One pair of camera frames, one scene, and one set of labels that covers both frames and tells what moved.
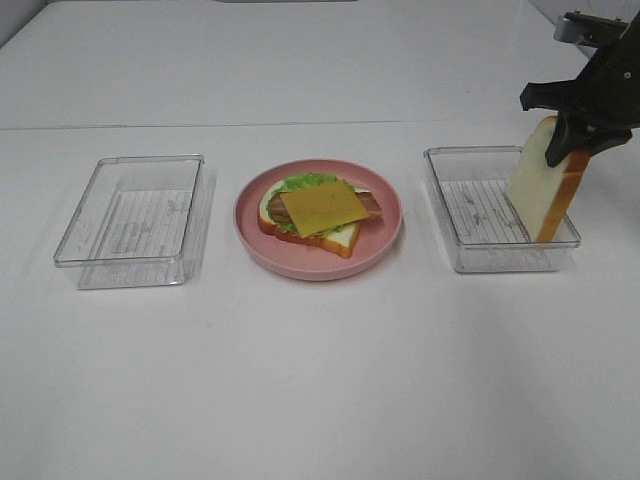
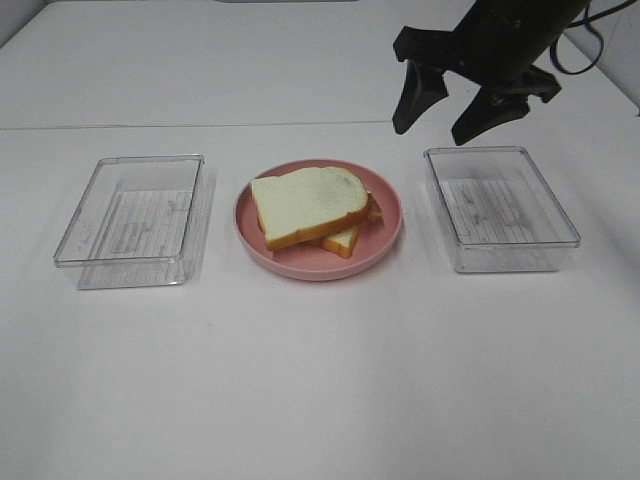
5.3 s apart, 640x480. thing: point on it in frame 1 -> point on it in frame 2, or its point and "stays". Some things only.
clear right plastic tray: [484, 229] stays
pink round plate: [376, 243] stays
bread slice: [544, 193] -> [307, 201]
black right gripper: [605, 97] -> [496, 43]
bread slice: [341, 242] stays
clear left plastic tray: [135, 222] stays
